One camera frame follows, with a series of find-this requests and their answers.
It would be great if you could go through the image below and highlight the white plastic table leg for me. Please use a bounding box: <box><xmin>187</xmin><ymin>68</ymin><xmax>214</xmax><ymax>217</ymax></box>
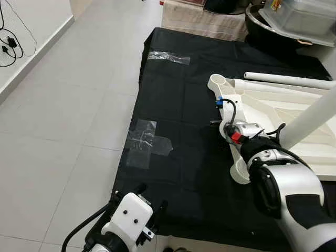
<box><xmin>244</xmin><ymin>71</ymin><xmax>335</xmax><ymax>90</ymax></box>
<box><xmin>281</xmin><ymin>86</ymin><xmax>336</xmax><ymax>152</ymax></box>

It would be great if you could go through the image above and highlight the clear tape cross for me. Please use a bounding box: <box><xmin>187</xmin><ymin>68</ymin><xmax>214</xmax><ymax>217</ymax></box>
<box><xmin>125</xmin><ymin>119</ymin><xmax>174</xmax><ymax>170</ymax></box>

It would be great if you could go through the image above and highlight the black tablecloth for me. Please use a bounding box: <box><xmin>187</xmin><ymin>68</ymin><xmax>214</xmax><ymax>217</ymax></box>
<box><xmin>113</xmin><ymin>27</ymin><xmax>336</xmax><ymax>251</ymax></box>

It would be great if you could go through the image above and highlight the white plastic table top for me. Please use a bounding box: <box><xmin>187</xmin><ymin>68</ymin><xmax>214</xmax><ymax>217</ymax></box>
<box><xmin>207</xmin><ymin>73</ymin><xmax>336</xmax><ymax>185</ymax></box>

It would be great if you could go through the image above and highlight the beige cloth covered table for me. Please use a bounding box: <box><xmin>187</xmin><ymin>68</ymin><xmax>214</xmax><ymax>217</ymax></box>
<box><xmin>161</xmin><ymin>0</ymin><xmax>250</xmax><ymax>43</ymax></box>

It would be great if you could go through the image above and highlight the black wok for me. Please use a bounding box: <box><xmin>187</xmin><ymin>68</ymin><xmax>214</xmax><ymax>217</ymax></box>
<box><xmin>245</xmin><ymin>4</ymin><xmax>336</xmax><ymax>58</ymax></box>

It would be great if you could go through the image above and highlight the black bag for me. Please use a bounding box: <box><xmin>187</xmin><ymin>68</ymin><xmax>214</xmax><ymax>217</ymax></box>
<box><xmin>204</xmin><ymin>0</ymin><xmax>247</xmax><ymax>15</ymax></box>

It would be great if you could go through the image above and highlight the clear plastic storage container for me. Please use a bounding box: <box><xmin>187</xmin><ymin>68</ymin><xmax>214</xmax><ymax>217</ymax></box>
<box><xmin>258</xmin><ymin>0</ymin><xmax>336</xmax><ymax>48</ymax></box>

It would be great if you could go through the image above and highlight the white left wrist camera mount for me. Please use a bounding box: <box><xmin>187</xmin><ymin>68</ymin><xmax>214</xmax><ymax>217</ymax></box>
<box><xmin>107</xmin><ymin>193</ymin><xmax>154</xmax><ymax>246</ymax></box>

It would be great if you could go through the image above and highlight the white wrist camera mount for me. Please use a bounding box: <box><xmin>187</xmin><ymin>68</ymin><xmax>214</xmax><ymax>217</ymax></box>
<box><xmin>107</xmin><ymin>193</ymin><xmax>154</xmax><ymax>246</ymax></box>
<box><xmin>216</xmin><ymin>93</ymin><xmax>246</xmax><ymax>129</ymax></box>

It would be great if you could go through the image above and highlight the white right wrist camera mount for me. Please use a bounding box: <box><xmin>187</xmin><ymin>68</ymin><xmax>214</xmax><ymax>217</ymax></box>
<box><xmin>216</xmin><ymin>93</ymin><xmax>246</xmax><ymax>129</ymax></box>

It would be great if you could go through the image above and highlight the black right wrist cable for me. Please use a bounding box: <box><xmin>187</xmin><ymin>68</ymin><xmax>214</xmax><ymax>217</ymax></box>
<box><xmin>217</xmin><ymin>97</ymin><xmax>238</xmax><ymax>129</ymax></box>

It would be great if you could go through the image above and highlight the thin black cable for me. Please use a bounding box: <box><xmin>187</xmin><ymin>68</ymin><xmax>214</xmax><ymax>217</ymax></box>
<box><xmin>13</xmin><ymin>0</ymin><xmax>38</xmax><ymax>57</ymax></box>

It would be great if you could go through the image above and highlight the thick black power cable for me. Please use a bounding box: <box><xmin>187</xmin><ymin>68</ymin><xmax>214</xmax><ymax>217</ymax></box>
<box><xmin>0</xmin><ymin>0</ymin><xmax>24</xmax><ymax>68</ymax></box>

